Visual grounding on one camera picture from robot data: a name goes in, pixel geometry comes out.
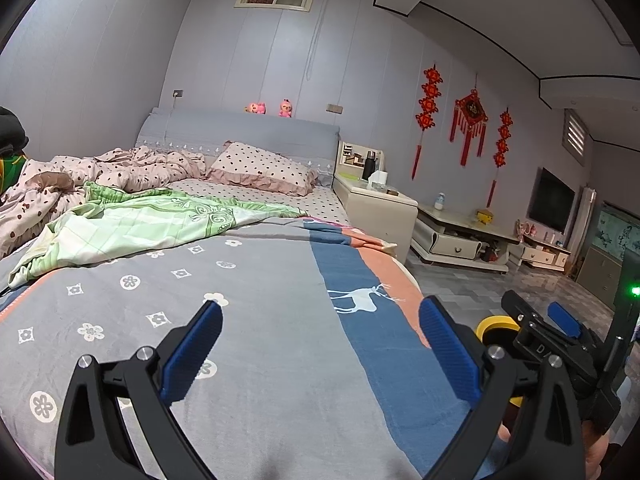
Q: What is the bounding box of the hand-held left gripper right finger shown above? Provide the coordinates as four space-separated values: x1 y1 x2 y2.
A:
417 295 587 480

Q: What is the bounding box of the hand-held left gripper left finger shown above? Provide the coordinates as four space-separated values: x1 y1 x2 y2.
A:
54 299 226 480

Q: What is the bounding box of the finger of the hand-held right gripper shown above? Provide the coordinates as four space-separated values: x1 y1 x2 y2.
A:
547 302 584 341
501 290 551 345

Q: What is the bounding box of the yellow rimmed trash bin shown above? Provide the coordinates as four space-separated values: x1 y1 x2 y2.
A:
475 316 526 411

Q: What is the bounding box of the person's right hand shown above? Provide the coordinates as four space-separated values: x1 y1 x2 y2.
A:
580 420 613 480

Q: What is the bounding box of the grey cabinet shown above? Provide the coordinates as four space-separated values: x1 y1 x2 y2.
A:
577 247 626 306

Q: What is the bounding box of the grey blue orange deer blanket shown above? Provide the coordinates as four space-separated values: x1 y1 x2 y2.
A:
0 217 501 480

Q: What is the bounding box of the cream television stand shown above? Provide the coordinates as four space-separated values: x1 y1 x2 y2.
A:
520 235 572 272

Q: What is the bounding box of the white standing air conditioner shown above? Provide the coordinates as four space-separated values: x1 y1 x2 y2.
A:
570 186 597 276

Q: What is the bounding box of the cream coffee table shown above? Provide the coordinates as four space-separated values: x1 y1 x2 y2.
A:
411 203 521 273

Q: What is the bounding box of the fish tank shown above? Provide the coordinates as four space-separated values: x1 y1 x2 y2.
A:
595 201 640 261

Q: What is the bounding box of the green patterned quilt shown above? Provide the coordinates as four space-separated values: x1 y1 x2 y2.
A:
7 182 308 288

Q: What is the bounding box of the cream nightstand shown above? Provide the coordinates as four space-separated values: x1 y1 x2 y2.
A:
332 140 418 266

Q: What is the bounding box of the long red knot decoration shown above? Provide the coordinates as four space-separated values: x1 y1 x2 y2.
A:
487 107 513 208
415 65 445 181

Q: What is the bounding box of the dotted bed sheet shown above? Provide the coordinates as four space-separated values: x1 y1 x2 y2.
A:
172 178 348 223

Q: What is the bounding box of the louvred vent window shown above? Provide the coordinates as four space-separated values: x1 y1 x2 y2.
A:
564 110 587 166

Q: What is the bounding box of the pink dotted quilt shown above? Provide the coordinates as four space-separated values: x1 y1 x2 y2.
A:
0 146 208 261

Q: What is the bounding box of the pink dotted pillow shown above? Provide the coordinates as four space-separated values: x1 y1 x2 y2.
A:
207 141 318 197

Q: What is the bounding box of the red diamond knot decoration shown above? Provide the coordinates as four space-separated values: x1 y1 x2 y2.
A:
450 89 488 167

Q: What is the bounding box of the wooden desktop organizer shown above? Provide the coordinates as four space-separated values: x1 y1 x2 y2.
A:
340 141 386 176

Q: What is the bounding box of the grey upholstered bed headboard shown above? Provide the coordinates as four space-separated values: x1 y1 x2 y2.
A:
137 108 341 188

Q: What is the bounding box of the black folded clothing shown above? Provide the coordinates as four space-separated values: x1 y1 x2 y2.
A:
0 106 28 156

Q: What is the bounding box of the wall mounted television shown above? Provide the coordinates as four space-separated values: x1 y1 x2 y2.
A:
527 167 576 235

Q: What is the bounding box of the white pull cord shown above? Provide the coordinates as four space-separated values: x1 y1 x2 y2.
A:
306 7 321 82

